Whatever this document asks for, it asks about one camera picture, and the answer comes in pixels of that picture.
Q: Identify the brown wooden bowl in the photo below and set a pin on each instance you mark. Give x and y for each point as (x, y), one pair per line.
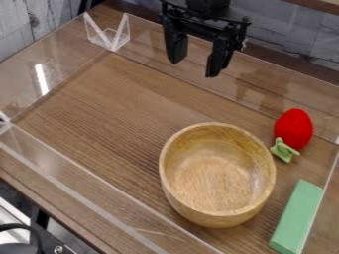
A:
(217, 173)

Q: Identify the clear acrylic tray walls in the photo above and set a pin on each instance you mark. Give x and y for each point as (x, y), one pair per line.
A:
(89, 114)

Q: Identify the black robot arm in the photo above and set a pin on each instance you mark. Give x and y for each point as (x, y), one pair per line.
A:
(202, 18)

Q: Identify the red plush ball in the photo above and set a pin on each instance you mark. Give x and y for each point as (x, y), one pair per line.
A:
(294, 128)

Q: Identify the green rectangular block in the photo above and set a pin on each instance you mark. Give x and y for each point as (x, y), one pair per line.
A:
(290, 234)

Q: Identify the clear acrylic corner bracket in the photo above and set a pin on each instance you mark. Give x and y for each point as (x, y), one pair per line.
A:
(109, 38)

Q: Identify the small green plastic piece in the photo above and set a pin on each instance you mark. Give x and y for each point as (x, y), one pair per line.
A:
(282, 150)

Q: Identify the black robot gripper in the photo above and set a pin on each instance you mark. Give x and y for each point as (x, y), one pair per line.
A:
(203, 18)

